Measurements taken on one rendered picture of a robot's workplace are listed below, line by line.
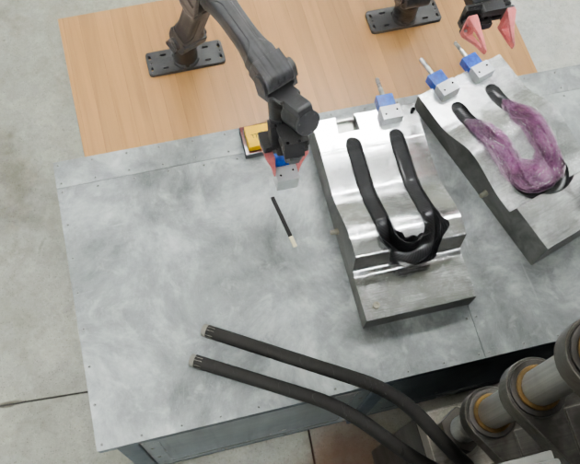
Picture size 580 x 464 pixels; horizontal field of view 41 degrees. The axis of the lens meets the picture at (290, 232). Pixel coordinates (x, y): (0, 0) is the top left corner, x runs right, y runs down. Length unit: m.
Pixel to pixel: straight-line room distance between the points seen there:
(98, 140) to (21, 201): 0.92
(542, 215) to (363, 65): 0.62
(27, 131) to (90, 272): 1.22
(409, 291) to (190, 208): 0.55
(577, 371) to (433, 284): 0.76
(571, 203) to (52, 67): 1.98
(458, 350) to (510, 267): 0.25
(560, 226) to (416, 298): 0.37
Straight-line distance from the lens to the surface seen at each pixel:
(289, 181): 1.76
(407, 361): 1.81
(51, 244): 2.79
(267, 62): 1.60
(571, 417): 1.36
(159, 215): 1.90
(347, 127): 1.94
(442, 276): 1.82
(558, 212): 1.92
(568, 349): 1.11
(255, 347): 1.72
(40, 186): 2.89
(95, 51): 2.15
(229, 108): 2.02
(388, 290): 1.79
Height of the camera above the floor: 2.53
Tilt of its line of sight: 68 degrees down
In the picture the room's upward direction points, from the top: 9 degrees clockwise
